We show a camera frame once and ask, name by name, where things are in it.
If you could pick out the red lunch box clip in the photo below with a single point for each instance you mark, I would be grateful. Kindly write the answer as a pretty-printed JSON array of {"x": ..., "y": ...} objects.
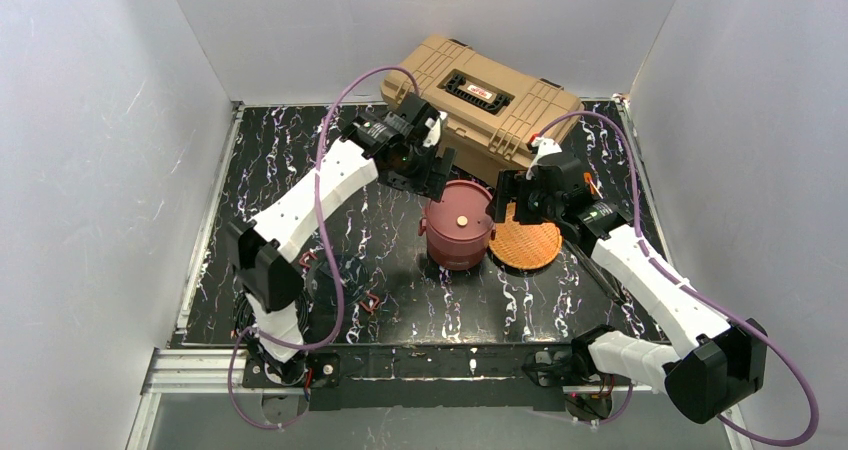
[{"x": 370, "y": 303}]

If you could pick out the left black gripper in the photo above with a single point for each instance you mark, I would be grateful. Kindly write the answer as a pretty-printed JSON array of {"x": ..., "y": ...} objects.
[{"x": 420, "y": 174}]

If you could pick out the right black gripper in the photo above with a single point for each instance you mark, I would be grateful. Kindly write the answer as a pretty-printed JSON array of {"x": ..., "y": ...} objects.
[{"x": 519, "y": 199}]

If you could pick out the dark transparent round lid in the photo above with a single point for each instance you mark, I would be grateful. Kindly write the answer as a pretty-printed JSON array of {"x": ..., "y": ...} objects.
[{"x": 320, "y": 282}]

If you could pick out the red steel lunch bowl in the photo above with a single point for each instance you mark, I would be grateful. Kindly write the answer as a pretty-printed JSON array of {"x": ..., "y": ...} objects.
[{"x": 457, "y": 248}]

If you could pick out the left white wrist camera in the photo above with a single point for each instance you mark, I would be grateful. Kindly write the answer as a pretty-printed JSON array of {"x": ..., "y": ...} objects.
[{"x": 434, "y": 129}]

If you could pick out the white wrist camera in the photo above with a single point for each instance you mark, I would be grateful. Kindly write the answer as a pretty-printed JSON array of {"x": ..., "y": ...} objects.
[
  {"x": 541, "y": 147},
  {"x": 434, "y": 129}
]

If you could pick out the orange green screwdriver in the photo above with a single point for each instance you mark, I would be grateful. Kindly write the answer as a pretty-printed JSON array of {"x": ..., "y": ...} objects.
[{"x": 591, "y": 185}]

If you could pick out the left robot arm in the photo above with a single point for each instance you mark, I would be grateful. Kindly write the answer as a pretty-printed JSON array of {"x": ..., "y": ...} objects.
[{"x": 262, "y": 251}]

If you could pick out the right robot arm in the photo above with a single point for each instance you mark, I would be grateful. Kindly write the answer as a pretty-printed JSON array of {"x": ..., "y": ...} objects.
[{"x": 708, "y": 364}]

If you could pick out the tan plastic toolbox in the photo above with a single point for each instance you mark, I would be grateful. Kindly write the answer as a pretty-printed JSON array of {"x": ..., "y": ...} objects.
[{"x": 492, "y": 110}]

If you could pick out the red round lid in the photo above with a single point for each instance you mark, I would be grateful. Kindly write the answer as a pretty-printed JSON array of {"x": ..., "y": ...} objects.
[{"x": 460, "y": 197}]

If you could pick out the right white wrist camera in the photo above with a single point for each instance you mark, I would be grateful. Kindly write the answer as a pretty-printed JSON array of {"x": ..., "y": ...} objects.
[{"x": 541, "y": 147}]

